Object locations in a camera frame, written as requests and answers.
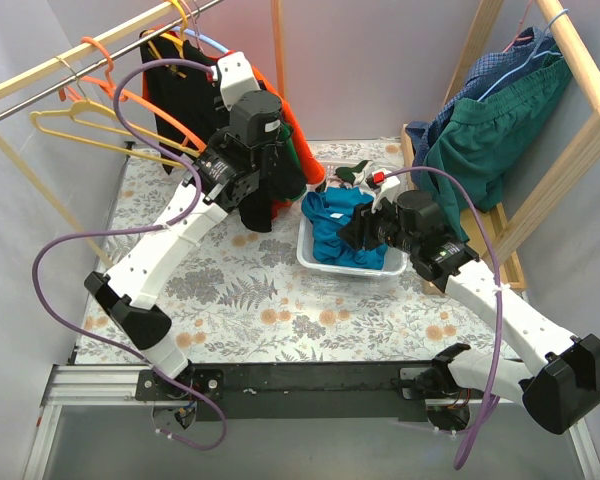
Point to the black t shirt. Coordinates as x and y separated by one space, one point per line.
197 104

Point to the green and white t shirt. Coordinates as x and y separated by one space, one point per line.
351 176

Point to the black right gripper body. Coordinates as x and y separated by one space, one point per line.
362 226

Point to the orange plastic hanger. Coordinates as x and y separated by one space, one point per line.
81 103

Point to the orange t shirt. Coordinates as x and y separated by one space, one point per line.
312 169

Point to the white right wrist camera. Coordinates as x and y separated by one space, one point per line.
385 186

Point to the wooden clothes rack right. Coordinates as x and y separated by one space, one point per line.
565 149

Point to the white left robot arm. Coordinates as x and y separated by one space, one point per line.
225 174

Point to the blue checkered shorts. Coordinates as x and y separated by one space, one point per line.
484 72

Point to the teal green shorts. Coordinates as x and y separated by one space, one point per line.
484 140

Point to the pink wire hanger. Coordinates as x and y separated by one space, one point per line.
520 26

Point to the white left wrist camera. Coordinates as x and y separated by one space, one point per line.
235 77

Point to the dark yellow plastic hanger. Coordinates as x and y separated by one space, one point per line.
173 39

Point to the wooden clothes rack left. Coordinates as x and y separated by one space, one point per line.
168 15

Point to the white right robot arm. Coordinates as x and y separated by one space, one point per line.
556 376

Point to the blue t shirt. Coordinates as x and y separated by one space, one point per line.
329 211

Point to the wooden clothes rack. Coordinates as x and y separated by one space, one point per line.
565 149
168 15

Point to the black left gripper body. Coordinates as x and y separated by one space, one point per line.
268 163

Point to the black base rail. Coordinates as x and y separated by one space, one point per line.
303 390

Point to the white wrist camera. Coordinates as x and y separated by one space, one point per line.
385 186
235 77

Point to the light blue wire hanger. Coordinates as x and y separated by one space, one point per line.
533 54

